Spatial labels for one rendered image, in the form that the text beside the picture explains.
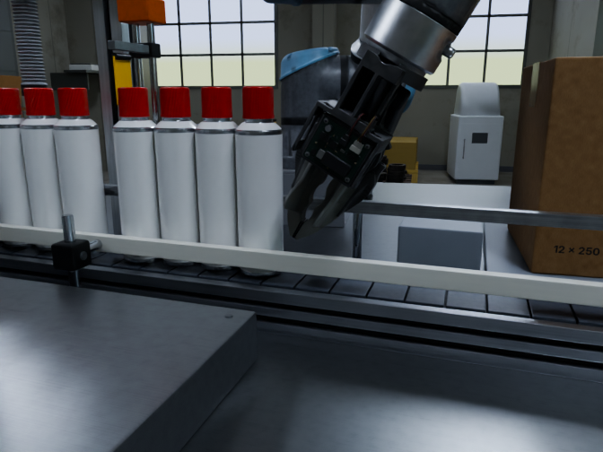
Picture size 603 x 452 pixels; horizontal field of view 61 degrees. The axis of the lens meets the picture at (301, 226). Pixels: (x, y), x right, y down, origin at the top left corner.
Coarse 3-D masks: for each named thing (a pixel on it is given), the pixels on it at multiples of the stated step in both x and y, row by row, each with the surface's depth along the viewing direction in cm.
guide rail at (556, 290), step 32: (0, 224) 66; (160, 256) 59; (192, 256) 58; (224, 256) 56; (256, 256) 55; (288, 256) 54; (320, 256) 53; (448, 288) 49; (480, 288) 48; (512, 288) 47; (544, 288) 47; (576, 288) 46
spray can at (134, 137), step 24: (120, 96) 58; (144, 96) 59; (120, 120) 59; (144, 120) 59; (120, 144) 59; (144, 144) 59; (120, 168) 59; (144, 168) 59; (120, 192) 60; (144, 192) 60; (120, 216) 62; (144, 216) 61
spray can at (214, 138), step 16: (208, 96) 55; (224, 96) 56; (208, 112) 56; (224, 112) 56; (208, 128) 55; (224, 128) 56; (208, 144) 56; (224, 144) 56; (208, 160) 56; (224, 160) 56; (208, 176) 57; (224, 176) 57; (208, 192) 57; (224, 192) 57; (208, 208) 58; (224, 208) 58; (208, 224) 58; (224, 224) 58; (208, 240) 59; (224, 240) 58
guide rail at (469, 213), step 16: (112, 192) 67; (352, 208) 58; (368, 208) 57; (384, 208) 57; (400, 208) 56; (416, 208) 55; (432, 208) 55; (448, 208) 54; (464, 208) 54; (480, 208) 54; (496, 208) 54; (528, 224) 52; (544, 224) 52; (560, 224) 51; (576, 224) 51; (592, 224) 50
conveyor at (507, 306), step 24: (96, 264) 62; (120, 264) 62; (144, 264) 62; (288, 288) 55; (312, 288) 54; (336, 288) 54; (360, 288) 54; (384, 288) 54; (408, 288) 55; (504, 312) 48; (528, 312) 48; (552, 312) 48; (576, 312) 48; (600, 312) 48
